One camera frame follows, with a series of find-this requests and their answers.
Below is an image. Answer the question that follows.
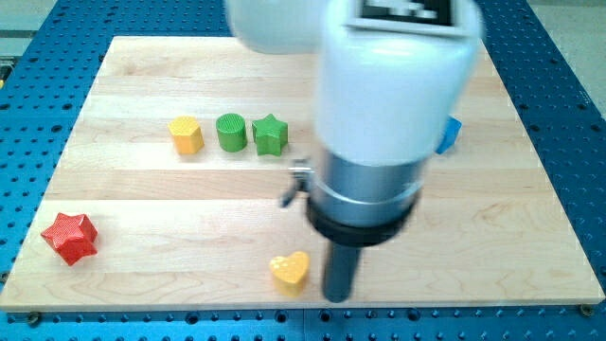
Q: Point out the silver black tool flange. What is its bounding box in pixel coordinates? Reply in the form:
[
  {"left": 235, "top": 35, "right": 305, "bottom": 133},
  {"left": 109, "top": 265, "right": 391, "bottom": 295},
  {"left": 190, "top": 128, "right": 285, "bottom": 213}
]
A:
[{"left": 279, "top": 147, "right": 425, "bottom": 247}]

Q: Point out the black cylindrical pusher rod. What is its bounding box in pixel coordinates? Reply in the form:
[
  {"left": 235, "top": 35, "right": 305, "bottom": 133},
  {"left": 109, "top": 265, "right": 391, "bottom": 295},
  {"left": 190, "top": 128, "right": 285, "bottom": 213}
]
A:
[{"left": 322, "top": 242, "right": 362, "bottom": 303}]

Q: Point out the yellow heart block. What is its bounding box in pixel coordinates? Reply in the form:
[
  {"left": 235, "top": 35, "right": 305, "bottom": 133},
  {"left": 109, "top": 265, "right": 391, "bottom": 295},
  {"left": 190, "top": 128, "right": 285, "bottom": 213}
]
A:
[{"left": 269, "top": 251, "right": 311, "bottom": 297}]

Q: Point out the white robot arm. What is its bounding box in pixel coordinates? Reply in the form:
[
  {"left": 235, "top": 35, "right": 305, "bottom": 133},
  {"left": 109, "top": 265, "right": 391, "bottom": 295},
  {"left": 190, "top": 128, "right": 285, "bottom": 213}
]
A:
[{"left": 225, "top": 1, "right": 484, "bottom": 302}]

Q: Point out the yellow hexagon block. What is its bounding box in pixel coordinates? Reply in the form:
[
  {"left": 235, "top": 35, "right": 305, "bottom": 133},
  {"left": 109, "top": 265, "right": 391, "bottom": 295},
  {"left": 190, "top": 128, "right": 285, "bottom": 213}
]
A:
[{"left": 168, "top": 116, "right": 205, "bottom": 154}]

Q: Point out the green star block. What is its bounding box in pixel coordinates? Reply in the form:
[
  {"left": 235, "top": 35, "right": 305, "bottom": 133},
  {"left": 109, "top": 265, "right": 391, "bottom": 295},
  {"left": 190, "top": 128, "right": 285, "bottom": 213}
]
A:
[{"left": 252, "top": 114, "right": 288, "bottom": 156}]

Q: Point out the blue block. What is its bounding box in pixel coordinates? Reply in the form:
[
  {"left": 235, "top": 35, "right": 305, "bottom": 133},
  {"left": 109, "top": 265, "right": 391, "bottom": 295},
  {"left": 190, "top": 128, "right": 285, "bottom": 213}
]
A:
[{"left": 435, "top": 117, "right": 462, "bottom": 154}]

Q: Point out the green cylinder block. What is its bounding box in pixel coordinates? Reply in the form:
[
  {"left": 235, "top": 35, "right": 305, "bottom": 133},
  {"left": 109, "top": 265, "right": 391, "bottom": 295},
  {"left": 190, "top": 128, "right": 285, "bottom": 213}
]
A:
[{"left": 215, "top": 113, "right": 247, "bottom": 153}]

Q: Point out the wooden board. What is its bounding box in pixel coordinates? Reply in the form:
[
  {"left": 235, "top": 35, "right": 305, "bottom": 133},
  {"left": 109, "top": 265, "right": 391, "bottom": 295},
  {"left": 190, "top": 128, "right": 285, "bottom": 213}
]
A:
[{"left": 1, "top": 37, "right": 604, "bottom": 312}]

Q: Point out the fiducial marker tag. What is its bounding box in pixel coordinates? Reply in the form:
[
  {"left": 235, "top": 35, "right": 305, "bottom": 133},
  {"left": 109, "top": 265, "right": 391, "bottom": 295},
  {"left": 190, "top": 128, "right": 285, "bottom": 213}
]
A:
[{"left": 346, "top": 0, "right": 472, "bottom": 37}]

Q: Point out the red star block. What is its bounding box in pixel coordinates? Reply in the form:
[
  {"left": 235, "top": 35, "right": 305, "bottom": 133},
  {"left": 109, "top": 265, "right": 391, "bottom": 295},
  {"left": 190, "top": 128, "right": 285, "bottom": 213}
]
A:
[{"left": 41, "top": 213, "right": 98, "bottom": 266}]

